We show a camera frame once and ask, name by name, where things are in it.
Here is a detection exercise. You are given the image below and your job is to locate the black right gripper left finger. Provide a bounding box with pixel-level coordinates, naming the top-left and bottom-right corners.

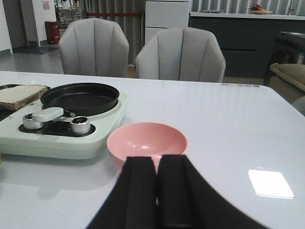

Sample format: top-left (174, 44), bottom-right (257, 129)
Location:
top-left (87, 156), bottom-right (157, 229)

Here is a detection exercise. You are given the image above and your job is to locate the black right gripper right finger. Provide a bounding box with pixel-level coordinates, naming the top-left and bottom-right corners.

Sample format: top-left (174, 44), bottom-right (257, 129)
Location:
top-left (157, 155), bottom-right (264, 229)

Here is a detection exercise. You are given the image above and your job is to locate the pink bowl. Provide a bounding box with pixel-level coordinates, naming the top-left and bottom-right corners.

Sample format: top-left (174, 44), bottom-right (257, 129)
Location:
top-left (107, 122), bottom-right (188, 171)

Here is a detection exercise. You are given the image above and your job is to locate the bread slice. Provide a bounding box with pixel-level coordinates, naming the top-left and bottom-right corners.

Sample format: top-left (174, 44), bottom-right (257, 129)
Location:
top-left (0, 84), bottom-right (50, 111)

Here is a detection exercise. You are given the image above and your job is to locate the green breakfast maker base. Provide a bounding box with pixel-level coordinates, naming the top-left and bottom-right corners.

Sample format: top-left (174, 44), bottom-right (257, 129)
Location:
top-left (0, 92), bottom-right (128, 159)

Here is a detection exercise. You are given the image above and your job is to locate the right silver knob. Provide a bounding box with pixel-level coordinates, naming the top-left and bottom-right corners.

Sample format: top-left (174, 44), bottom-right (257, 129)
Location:
top-left (69, 116), bottom-right (91, 135)

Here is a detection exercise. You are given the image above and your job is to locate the silver knob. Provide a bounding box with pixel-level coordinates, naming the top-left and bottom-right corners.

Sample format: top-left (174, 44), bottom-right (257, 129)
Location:
top-left (69, 116), bottom-right (91, 135)
top-left (22, 113), bottom-right (44, 130)

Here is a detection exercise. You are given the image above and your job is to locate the black round frying pan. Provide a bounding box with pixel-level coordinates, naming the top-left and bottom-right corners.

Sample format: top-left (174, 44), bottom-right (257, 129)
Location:
top-left (41, 83), bottom-right (120, 117)

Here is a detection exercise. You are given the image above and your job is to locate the left silver knob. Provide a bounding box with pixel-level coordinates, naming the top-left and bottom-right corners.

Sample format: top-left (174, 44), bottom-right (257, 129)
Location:
top-left (22, 113), bottom-right (44, 130)

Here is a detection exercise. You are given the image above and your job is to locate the right grey chair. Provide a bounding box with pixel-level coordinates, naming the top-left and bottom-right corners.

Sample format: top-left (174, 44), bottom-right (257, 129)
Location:
top-left (135, 27), bottom-right (226, 83)

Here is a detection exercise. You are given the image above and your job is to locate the grey chair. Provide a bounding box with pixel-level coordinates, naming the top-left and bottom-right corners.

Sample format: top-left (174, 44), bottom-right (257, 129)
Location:
top-left (135, 27), bottom-right (226, 83)
top-left (59, 18), bottom-right (129, 78)

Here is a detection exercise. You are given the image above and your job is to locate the beige sofa cushion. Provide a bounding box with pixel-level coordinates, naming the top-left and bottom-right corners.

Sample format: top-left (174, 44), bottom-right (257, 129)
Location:
top-left (268, 63), bottom-right (305, 104)

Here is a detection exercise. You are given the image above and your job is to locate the left grey chair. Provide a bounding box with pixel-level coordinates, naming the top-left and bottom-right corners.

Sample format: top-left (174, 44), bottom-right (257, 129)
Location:
top-left (59, 18), bottom-right (129, 78)

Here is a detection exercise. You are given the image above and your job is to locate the dark counter cabinet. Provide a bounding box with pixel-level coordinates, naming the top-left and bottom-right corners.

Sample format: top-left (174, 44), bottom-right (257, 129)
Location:
top-left (189, 12), bottom-right (305, 78)

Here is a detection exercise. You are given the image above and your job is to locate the dark floor mat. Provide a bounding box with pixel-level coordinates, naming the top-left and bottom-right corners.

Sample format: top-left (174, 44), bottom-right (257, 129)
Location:
top-left (13, 46), bottom-right (58, 54)

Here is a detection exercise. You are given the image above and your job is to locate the white cabinet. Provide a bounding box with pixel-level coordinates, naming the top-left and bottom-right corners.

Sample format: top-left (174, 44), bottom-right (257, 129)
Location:
top-left (144, 0), bottom-right (191, 43)

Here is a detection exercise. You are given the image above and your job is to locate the red bin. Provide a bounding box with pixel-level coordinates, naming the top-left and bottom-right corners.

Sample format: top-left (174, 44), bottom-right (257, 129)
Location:
top-left (45, 21), bottom-right (60, 44)

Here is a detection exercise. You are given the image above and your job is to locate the fruit bowl on counter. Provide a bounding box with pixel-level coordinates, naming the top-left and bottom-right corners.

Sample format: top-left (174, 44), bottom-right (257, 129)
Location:
top-left (249, 4), bottom-right (272, 15)

